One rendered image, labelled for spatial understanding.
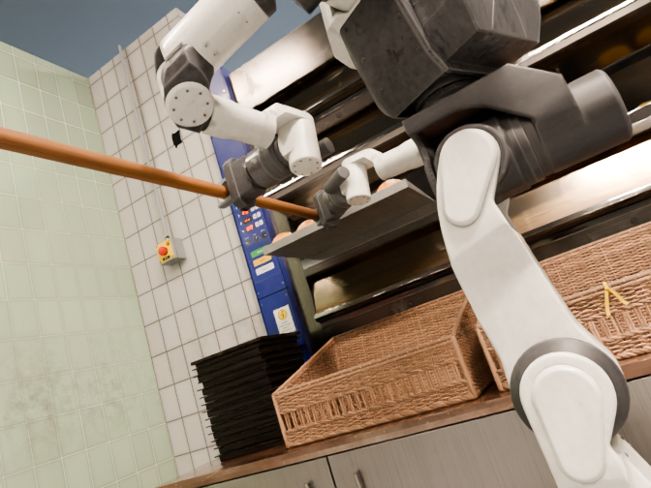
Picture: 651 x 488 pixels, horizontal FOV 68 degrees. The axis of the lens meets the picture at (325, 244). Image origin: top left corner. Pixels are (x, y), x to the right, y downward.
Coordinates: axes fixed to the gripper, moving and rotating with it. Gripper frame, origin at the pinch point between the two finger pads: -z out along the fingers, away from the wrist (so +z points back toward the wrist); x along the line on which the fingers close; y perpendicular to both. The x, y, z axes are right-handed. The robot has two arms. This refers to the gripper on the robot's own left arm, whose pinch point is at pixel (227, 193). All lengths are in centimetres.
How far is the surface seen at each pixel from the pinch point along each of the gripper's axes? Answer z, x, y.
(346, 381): -6, 49, 30
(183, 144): -79, -73, 71
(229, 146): -53, -58, 71
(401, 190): 19, 2, 54
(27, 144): 7.2, 1.6, -45.8
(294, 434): -25, 58, 28
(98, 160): 5.9, 1.3, -34.4
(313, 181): -16, -20, 65
